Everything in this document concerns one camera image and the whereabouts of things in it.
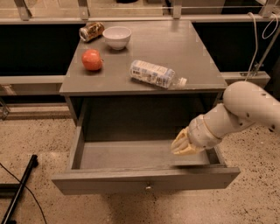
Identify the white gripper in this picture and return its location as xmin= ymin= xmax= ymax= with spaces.
xmin=171 ymin=115 xmax=221 ymax=156

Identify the thin black floor cable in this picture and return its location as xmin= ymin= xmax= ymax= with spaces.
xmin=0 ymin=162 xmax=48 ymax=224

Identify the grey drawer cabinet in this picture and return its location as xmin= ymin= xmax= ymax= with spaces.
xmin=60 ymin=20 xmax=227 ymax=128

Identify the white cable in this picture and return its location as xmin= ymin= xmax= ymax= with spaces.
xmin=239 ymin=11 xmax=280 ymax=82

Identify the black stand leg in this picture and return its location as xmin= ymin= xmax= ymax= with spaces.
xmin=1 ymin=155 xmax=39 ymax=224

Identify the grey top drawer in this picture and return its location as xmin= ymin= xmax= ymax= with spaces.
xmin=51 ymin=99 xmax=242 ymax=196

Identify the white ceramic bowl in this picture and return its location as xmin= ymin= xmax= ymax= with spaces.
xmin=102 ymin=26 xmax=132 ymax=50

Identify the red apple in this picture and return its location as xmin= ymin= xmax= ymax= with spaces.
xmin=81 ymin=49 xmax=102 ymax=71

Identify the brown drink can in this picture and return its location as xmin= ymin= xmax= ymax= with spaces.
xmin=79 ymin=22 xmax=104 ymax=42

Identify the clear plastic water bottle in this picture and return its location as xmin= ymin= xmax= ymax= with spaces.
xmin=129 ymin=60 xmax=187 ymax=89

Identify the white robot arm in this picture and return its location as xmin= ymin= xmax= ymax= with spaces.
xmin=171 ymin=81 xmax=280 ymax=155

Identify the metal railing frame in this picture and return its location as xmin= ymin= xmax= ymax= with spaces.
xmin=1 ymin=0 xmax=279 ymax=116

